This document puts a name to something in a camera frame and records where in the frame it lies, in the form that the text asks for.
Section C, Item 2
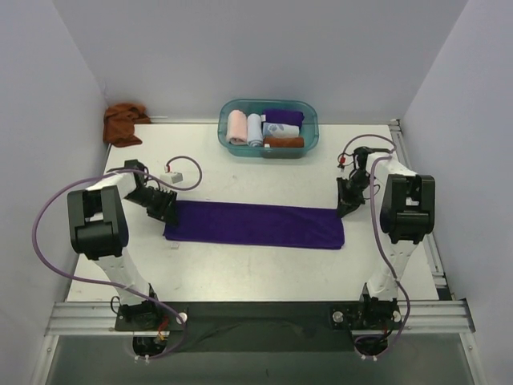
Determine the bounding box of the purple towel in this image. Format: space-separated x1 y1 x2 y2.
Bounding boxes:
164 201 345 250
263 108 305 127

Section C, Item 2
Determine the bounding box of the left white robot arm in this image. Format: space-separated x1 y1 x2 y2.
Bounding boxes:
67 160 178 330

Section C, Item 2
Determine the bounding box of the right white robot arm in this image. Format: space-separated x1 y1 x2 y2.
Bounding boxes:
337 147 435 329

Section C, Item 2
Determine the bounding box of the teal plastic basket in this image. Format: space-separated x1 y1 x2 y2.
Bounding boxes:
217 99 320 159

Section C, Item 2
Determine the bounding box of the brown crumpled towel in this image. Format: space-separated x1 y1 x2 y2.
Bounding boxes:
103 103 151 148

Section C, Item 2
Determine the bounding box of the brown rolled towel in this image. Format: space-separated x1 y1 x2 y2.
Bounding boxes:
263 136 305 148

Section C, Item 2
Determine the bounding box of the white patterned rolled towel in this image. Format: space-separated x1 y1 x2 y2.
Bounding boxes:
262 122 300 138

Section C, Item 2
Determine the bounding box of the purple folded towel in basket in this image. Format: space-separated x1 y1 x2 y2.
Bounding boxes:
263 108 305 127

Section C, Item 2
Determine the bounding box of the pink rolled towel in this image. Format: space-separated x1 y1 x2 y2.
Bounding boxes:
226 110 248 145

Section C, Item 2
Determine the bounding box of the light blue rolled towel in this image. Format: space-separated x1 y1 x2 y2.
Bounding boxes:
247 113 263 147

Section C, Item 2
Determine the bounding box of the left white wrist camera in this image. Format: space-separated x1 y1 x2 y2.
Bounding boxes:
160 172 184 185

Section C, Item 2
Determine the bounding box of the aluminium right side rail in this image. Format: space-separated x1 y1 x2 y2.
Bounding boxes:
388 120 454 301

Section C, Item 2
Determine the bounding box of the aluminium rail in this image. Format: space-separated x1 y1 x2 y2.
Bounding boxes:
388 120 454 301
45 301 475 336

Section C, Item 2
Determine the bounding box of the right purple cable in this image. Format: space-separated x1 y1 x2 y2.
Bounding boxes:
336 134 412 358

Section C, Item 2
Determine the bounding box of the purple cable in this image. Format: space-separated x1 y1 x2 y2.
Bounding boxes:
31 155 204 360
336 134 412 358

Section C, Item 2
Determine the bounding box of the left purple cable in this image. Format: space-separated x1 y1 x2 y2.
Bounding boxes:
31 155 204 360

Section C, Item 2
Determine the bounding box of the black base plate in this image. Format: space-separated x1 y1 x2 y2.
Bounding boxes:
115 301 402 355

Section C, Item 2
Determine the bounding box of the aluminium front rail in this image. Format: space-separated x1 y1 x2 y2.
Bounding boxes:
45 301 475 336

